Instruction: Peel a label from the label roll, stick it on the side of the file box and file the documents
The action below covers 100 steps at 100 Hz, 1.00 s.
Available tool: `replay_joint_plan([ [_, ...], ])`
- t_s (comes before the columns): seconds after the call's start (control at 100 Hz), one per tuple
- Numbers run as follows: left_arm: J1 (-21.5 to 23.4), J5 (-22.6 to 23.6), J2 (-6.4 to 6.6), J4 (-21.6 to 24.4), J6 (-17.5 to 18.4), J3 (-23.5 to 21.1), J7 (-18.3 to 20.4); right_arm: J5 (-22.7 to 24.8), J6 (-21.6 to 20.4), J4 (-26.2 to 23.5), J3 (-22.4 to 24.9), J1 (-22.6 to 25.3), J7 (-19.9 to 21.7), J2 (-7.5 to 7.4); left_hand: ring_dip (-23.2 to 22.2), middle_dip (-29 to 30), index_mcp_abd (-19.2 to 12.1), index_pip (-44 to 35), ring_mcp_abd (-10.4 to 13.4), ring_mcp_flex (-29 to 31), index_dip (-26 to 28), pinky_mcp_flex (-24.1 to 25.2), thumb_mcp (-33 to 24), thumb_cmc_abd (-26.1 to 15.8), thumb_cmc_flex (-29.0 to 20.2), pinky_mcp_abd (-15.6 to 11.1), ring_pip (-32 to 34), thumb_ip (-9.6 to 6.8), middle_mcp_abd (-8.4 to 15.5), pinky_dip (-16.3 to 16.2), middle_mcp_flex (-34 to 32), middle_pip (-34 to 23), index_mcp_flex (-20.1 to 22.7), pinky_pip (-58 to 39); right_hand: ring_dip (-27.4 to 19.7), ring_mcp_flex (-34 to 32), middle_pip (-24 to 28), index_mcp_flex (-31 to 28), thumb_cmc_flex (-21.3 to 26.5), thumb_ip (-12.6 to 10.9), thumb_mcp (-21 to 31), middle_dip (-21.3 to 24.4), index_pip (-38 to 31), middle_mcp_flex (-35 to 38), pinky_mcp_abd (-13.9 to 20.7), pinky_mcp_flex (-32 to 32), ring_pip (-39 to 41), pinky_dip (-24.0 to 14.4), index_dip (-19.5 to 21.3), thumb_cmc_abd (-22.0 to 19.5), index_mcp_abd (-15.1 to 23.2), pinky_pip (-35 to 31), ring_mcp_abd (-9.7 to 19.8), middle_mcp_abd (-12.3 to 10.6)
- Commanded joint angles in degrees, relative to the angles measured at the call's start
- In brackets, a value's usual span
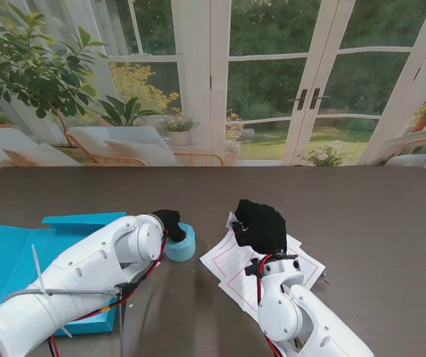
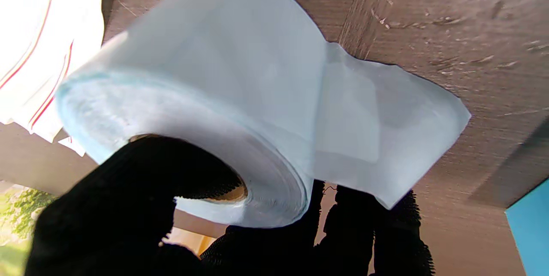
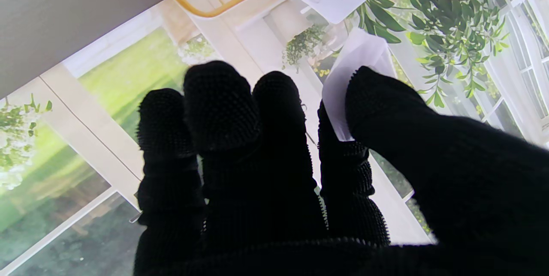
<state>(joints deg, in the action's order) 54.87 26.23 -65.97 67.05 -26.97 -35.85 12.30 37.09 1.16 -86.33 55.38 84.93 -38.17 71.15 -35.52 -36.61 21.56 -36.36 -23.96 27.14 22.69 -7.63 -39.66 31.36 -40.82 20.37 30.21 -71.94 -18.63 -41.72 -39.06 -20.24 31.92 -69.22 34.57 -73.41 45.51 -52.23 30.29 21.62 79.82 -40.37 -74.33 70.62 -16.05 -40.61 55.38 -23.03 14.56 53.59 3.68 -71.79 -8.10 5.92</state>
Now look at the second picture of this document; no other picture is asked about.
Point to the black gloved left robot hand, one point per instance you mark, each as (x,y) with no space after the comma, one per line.
(107,207)

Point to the light blue label roll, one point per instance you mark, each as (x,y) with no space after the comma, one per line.
(206,74)

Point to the blue file box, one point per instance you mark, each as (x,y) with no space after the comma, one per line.
(532,233)

